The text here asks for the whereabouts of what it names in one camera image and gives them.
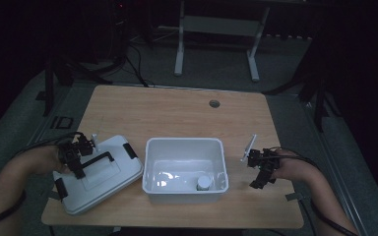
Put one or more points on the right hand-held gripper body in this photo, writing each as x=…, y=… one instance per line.
x=264, y=160

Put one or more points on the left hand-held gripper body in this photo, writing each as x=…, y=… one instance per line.
x=72, y=152

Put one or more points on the white bottle green label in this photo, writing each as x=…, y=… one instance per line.
x=204, y=183

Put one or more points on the white plastic storage box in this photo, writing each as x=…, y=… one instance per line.
x=177, y=193

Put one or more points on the person's left hand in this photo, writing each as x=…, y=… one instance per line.
x=47, y=160

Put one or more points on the person's right hand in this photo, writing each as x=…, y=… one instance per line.
x=290, y=165

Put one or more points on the grey tape piece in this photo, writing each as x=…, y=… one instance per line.
x=293, y=196

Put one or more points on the black metal stand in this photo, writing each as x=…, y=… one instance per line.
x=318, y=105
x=49, y=85

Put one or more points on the black square floor frame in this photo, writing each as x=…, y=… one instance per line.
x=57, y=123

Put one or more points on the white metal desk frame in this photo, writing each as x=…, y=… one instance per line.
x=223, y=25

